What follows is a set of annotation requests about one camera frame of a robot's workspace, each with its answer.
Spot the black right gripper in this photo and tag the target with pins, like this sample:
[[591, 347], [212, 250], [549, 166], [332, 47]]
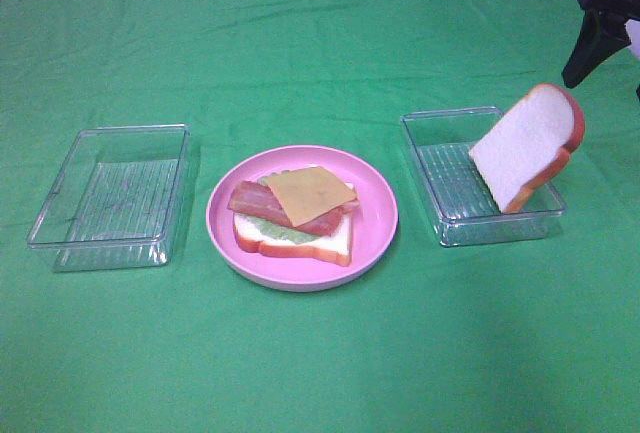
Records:
[[602, 34]]

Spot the bacon strip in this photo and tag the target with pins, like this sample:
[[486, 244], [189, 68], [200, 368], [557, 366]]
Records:
[[254, 199], [349, 206]]

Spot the yellow cheese slice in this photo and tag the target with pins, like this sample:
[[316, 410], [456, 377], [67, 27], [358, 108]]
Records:
[[307, 193]]

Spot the bread slice from tray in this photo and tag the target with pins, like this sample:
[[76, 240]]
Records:
[[335, 248]]

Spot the green lettuce leaf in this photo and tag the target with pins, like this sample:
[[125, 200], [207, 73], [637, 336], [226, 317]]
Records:
[[279, 232]]

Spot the right clear plastic tray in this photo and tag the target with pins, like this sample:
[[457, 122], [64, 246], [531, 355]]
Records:
[[459, 205]]

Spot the clear plastic tray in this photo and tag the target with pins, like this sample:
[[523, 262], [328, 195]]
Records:
[[116, 200], [459, 205]]

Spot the pink round plate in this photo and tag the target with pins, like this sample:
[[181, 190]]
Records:
[[374, 224]]

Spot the green tablecloth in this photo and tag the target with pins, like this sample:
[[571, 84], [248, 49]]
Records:
[[534, 336]]

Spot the left clear plastic tray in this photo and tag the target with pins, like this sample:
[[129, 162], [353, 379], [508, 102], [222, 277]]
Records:
[[116, 200]]

